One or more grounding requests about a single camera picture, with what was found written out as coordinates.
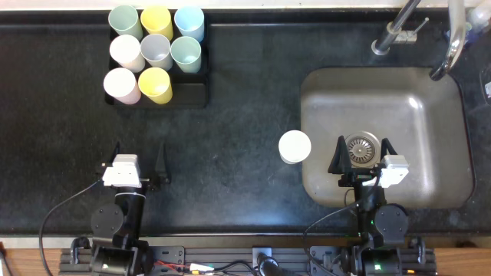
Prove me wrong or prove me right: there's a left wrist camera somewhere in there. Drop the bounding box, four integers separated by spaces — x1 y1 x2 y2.
101 153 143 189

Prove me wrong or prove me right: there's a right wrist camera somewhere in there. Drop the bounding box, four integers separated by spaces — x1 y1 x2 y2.
362 154 410 189

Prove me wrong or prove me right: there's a black cable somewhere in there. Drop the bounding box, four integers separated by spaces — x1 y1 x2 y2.
302 168 383 276
39 178 104 276

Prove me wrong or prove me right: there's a steel tap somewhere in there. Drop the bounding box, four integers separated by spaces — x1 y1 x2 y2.
371 0 470 82

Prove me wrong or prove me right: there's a grey cup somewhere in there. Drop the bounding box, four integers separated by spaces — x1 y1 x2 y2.
140 33 174 71

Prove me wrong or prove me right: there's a mounting rail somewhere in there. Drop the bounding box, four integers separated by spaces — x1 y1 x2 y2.
59 236 438 276

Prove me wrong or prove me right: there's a white cup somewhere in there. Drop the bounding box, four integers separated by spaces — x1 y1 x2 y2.
109 34 146 74
278 130 312 165

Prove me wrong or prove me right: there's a steel sink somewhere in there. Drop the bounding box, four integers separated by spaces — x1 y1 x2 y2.
300 67 476 210

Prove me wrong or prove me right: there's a black tray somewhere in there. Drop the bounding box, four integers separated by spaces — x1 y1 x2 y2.
104 7 210 109

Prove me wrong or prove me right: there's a green cup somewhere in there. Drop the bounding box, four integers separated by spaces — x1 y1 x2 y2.
170 35 203 74
107 4 143 41

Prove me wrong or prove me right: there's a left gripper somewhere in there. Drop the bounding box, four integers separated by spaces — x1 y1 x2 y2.
110 141 172 192

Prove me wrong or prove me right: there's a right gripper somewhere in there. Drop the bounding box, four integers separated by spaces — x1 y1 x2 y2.
328 135 398 189

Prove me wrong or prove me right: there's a blue cup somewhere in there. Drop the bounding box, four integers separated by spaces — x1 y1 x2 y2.
173 5 206 43

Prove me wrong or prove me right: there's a pink cup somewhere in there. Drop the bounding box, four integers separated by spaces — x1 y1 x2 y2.
103 67 142 105

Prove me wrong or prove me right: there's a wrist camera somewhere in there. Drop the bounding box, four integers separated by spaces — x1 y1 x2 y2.
101 153 143 189
362 154 410 189

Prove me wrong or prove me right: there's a yellow cup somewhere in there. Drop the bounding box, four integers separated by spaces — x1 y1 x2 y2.
137 67 173 105
140 5 174 41

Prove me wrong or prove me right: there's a blue soap bottle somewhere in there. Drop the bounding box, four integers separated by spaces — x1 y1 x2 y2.
466 0 491 43

